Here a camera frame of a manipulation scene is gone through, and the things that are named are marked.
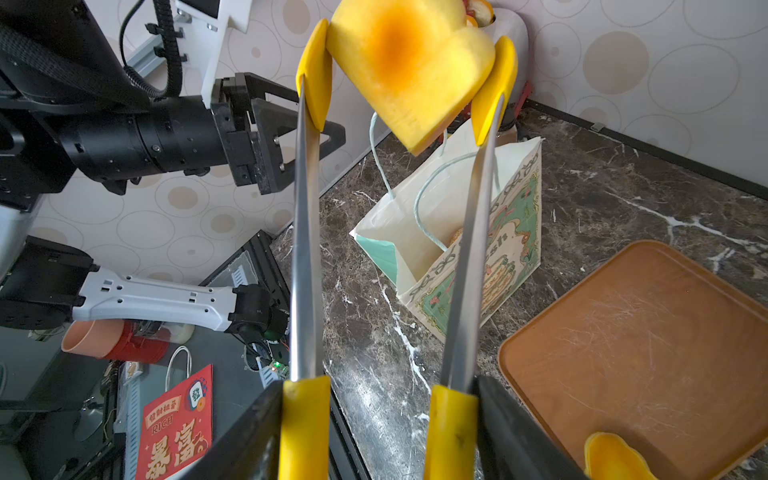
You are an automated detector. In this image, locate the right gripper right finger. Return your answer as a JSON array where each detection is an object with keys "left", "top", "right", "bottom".
[{"left": 475, "top": 375, "right": 586, "bottom": 480}]

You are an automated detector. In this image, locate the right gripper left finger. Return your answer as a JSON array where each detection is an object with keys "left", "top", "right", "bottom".
[{"left": 183, "top": 381, "right": 283, "bottom": 480}]

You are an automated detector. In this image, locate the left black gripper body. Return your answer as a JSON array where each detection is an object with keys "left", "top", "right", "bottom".
[{"left": 209, "top": 71, "right": 347, "bottom": 196}]

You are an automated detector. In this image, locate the round bread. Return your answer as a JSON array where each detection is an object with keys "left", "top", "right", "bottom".
[{"left": 584, "top": 432, "right": 657, "bottom": 480}]

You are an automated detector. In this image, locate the square toast bread piece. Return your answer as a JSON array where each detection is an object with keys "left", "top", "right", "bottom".
[{"left": 326, "top": 0, "right": 495, "bottom": 155}]

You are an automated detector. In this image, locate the paper bag green white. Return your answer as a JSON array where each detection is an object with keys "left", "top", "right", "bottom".
[{"left": 350, "top": 122, "right": 543, "bottom": 340}]

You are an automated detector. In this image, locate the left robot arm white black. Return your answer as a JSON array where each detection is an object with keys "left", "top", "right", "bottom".
[{"left": 1, "top": 1, "right": 345, "bottom": 343}]

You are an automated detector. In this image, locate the red printed card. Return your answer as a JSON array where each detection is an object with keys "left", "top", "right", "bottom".
[{"left": 134, "top": 365, "right": 214, "bottom": 480}]

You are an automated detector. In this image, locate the brown cutting board tray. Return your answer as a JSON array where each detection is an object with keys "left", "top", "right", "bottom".
[{"left": 498, "top": 240, "right": 767, "bottom": 479}]

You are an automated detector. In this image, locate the pink cup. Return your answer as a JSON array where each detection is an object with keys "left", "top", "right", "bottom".
[{"left": 61, "top": 319, "right": 124, "bottom": 359}]

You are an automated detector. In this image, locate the toast slice in toaster back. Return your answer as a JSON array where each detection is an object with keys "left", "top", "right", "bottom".
[{"left": 464, "top": 0, "right": 496, "bottom": 28}]

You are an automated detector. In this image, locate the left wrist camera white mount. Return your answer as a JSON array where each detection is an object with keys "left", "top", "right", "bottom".
[{"left": 175, "top": 0, "right": 252, "bottom": 109}]

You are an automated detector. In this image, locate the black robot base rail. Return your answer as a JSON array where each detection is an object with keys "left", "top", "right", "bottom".
[{"left": 197, "top": 230, "right": 373, "bottom": 480}]

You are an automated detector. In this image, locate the black corrugated cable hose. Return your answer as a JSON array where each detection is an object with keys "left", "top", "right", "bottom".
[{"left": 119, "top": 0, "right": 185, "bottom": 100}]

